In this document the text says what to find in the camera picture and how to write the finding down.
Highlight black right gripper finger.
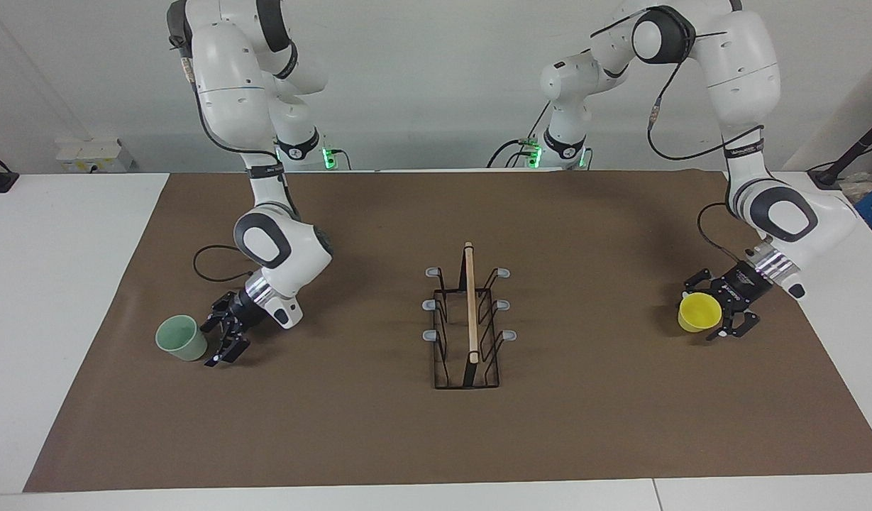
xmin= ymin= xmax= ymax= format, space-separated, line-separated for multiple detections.
xmin=204 ymin=330 xmax=252 ymax=368
xmin=200 ymin=292 xmax=232 ymax=334

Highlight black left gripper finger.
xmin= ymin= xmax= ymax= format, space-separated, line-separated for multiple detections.
xmin=705 ymin=312 xmax=761 ymax=343
xmin=683 ymin=268 xmax=724 ymax=297

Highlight yellow plastic cup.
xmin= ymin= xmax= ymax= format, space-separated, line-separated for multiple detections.
xmin=678 ymin=292 xmax=723 ymax=334

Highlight pale green plastic cup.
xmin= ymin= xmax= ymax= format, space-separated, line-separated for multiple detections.
xmin=155 ymin=315 xmax=208 ymax=362

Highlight brown table mat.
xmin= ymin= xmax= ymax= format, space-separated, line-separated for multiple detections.
xmin=23 ymin=169 xmax=872 ymax=493

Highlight clear plastic bag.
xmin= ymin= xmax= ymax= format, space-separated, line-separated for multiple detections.
xmin=839 ymin=172 xmax=872 ymax=203

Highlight black stand with pole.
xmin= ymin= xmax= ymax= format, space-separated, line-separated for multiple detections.
xmin=807 ymin=112 xmax=872 ymax=189

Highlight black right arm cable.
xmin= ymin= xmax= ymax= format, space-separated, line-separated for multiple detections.
xmin=170 ymin=14 xmax=302 ymax=285

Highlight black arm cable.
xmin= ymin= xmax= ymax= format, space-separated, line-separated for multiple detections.
xmin=592 ymin=7 xmax=766 ymax=260
xmin=170 ymin=14 xmax=302 ymax=285

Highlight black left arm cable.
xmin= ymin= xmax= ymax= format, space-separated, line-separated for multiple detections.
xmin=592 ymin=7 xmax=766 ymax=260

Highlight black wire cup rack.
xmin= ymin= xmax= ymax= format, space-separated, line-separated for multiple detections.
xmin=422 ymin=241 xmax=518 ymax=390

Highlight black left base cables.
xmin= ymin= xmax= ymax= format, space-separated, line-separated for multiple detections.
xmin=487 ymin=99 xmax=553 ymax=169

